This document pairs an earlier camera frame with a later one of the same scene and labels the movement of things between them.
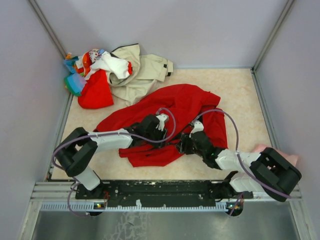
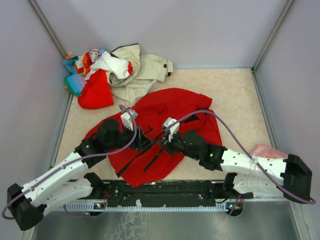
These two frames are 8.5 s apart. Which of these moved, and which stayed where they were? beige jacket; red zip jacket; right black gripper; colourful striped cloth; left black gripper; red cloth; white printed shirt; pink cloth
Moved: red zip jacket; left black gripper; right black gripper
Stayed: beige jacket; pink cloth; white printed shirt; colourful striped cloth; red cloth
